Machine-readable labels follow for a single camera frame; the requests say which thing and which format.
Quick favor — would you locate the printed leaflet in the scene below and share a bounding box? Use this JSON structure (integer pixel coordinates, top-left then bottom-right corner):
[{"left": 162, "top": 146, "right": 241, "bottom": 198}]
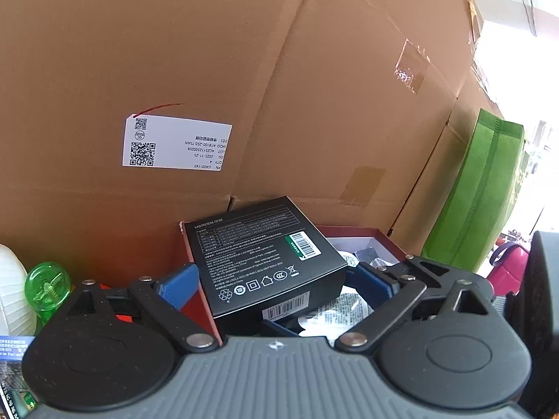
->
[{"left": 0, "top": 336, "right": 39, "bottom": 416}]

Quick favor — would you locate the green fabric bag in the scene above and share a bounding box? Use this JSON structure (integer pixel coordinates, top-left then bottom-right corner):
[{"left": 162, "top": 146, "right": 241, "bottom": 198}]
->
[{"left": 421, "top": 108, "right": 525, "bottom": 273}]

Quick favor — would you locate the dark textured object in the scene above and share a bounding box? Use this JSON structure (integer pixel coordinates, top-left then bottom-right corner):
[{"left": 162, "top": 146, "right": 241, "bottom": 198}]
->
[{"left": 498, "top": 230, "right": 559, "bottom": 419}]

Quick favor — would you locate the magenta bag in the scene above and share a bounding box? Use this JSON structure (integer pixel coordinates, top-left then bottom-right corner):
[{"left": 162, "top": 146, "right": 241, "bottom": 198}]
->
[{"left": 487, "top": 240, "right": 532, "bottom": 297}]

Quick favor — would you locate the clear printed plastic packet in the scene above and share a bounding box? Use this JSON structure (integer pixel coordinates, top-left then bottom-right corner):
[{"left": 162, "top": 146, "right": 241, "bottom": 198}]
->
[{"left": 299, "top": 286, "right": 376, "bottom": 339}]

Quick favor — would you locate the red storage box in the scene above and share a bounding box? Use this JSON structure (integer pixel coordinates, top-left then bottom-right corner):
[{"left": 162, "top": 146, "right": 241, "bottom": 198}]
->
[{"left": 178, "top": 222, "right": 409, "bottom": 345}]

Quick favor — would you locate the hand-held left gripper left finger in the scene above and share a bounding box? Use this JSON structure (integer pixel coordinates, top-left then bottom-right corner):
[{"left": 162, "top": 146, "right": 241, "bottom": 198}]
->
[{"left": 72, "top": 263, "right": 219, "bottom": 353}]

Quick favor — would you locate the green plastic cup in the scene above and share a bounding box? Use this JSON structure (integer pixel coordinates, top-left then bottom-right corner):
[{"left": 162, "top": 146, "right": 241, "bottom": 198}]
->
[{"left": 25, "top": 262, "right": 73, "bottom": 328}]

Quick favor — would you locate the low cardboard box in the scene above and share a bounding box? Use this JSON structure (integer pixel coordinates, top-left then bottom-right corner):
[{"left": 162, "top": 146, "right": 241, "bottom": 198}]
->
[{"left": 391, "top": 96, "right": 485, "bottom": 267}]

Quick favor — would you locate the cardboard box with tape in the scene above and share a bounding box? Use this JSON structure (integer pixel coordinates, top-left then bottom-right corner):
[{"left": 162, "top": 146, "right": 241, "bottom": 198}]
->
[{"left": 456, "top": 0, "right": 504, "bottom": 120}]

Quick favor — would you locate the black product box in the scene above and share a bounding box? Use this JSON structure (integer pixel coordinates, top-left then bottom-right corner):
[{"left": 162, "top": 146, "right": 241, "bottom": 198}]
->
[{"left": 182, "top": 196, "right": 349, "bottom": 343}]

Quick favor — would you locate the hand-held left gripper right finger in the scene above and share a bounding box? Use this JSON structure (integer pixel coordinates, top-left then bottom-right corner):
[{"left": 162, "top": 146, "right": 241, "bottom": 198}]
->
[{"left": 334, "top": 255, "right": 496, "bottom": 354}]

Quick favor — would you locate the large cardboard box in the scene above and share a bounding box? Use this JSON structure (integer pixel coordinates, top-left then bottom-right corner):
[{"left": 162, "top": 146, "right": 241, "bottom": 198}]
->
[{"left": 0, "top": 0, "right": 481, "bottom": 282}]

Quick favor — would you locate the white bowl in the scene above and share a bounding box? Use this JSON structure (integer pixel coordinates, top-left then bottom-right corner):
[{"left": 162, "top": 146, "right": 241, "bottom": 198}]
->
[{"left": 0, "top": 244, "right": 38, "bottom": 337}]

